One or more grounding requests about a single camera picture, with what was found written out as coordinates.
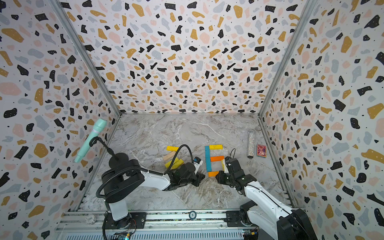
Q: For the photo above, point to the purple card box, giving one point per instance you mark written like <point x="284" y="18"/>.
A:
<point x="261" y="151"/>

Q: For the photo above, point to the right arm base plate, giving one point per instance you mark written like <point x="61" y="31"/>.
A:
<point x="242" y="218"/>

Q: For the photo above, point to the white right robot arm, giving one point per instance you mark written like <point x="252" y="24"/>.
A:
<point x="278" y="220"/>

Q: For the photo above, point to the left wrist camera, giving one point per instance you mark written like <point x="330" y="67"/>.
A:
<point x="197" y="161"/>

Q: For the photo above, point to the mint green microphone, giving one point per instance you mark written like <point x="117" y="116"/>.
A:
<point x="98" y="127"/>

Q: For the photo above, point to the aluminium corner post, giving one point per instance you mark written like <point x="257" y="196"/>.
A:
<point x="66" y="23"/>
<point x="305" y="16"/>

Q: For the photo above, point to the aluminium corner post left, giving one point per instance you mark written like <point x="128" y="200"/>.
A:
<point x="66" y="23"/>

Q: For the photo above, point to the natural wood block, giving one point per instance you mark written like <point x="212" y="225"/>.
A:
<point x="169" y="156"/>

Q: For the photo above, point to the silver glitter microphone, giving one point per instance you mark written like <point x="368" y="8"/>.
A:
<point x="251" y="144"/>

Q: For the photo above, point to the black gooseneck mic stand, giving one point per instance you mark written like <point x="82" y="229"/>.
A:
<point x="116" y="160"/>

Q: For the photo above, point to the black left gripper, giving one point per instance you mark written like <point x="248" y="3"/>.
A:
<point x="201" y="177"/>

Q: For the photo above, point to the teal block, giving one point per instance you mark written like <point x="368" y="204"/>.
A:
<point x="208" y="164"/>
<point x="207" y="153"/>

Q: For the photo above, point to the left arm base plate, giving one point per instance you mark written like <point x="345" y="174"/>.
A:
<point x="134" y="221"/>

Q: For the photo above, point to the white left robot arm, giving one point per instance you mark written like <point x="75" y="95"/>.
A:
<point x="119" y="182"/>

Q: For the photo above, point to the orange block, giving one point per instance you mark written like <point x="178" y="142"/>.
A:
<point x="217" y="158"/>
<point x="213" y="174"/>

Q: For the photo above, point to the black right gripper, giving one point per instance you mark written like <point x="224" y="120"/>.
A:
<point x="221" y="179"/>

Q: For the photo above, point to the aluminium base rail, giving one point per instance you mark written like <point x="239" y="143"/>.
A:
<point x="160" y="225"/>

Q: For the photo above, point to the round knob on rail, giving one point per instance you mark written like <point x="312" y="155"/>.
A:
<point x="192" y="215"/>

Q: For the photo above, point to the aluminium corner post right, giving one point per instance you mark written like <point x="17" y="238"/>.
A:
<point x="305" y="16"/>

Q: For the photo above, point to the yellow block scuffed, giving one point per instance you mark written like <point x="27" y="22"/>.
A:
<point x="216" y="147"/>

